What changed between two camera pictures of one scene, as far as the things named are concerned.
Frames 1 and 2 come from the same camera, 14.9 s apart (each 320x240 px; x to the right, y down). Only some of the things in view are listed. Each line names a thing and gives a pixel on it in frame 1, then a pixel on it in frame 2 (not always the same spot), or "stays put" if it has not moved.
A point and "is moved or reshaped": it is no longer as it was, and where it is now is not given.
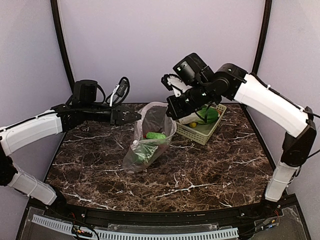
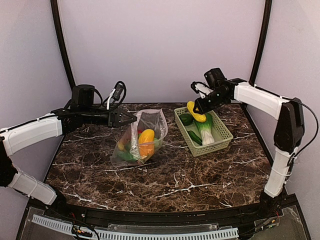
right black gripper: (173, 107) to (203, 104)
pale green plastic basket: (192, 127) to (223, 137)
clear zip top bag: (152, 135) is moved or reshaped
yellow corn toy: (193, 124) to (200, 117)
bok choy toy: (205, 115) to (206, 129)
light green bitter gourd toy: (155, 135) to (157, 143)
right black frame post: (262, 36) stays put
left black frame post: (56, 16) stays put
